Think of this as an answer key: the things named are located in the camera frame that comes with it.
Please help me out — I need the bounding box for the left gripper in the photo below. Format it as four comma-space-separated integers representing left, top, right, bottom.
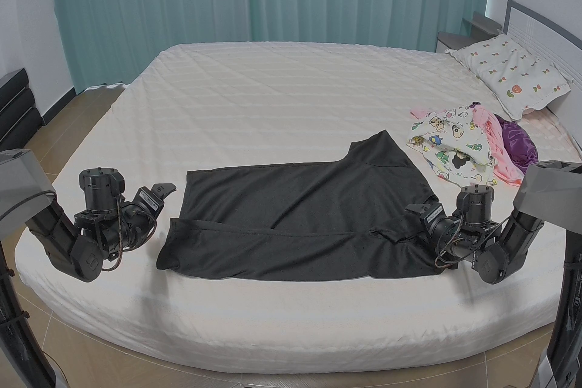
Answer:
124, 182, 177, 233

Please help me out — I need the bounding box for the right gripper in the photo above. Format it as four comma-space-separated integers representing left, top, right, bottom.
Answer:
406, 202, 455, 241

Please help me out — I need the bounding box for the black T-shirt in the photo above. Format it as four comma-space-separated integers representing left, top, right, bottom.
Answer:
156, 129, 444, 283

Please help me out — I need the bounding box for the pile of clothes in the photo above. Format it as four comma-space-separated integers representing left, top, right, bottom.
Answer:
406, 101, 540, 188

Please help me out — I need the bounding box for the bed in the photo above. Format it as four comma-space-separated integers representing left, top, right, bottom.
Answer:
14, 0, 582, 362

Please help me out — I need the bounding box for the white printed pillow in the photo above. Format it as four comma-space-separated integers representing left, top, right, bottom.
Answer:
448, 33, 573, 121

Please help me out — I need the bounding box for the black chest of drawers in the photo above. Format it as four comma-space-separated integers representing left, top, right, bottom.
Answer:
0, 68, 45, 151

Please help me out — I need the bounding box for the grey bedside table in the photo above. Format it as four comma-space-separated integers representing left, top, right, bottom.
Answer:
436, 11, 503, 55

